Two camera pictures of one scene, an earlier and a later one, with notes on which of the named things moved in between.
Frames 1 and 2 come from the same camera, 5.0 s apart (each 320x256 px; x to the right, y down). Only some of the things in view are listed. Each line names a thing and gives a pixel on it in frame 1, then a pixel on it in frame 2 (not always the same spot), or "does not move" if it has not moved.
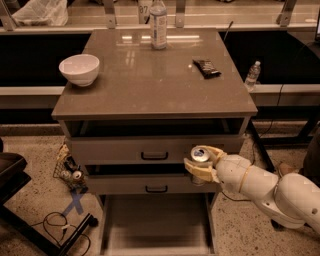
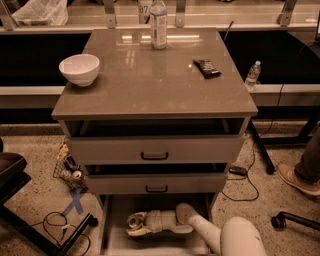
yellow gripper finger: [202, 169] -> [138, 232]
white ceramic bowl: [80, 69] does not move
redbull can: [199, 154] -> [135, 221]
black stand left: [15, 171] does not move
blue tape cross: [75, 203] does not move
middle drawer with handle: [147, 184] does not move
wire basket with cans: [69, 171] does not move
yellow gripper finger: [217, 154] -> [139, 215]
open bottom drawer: [157, 224] does not move
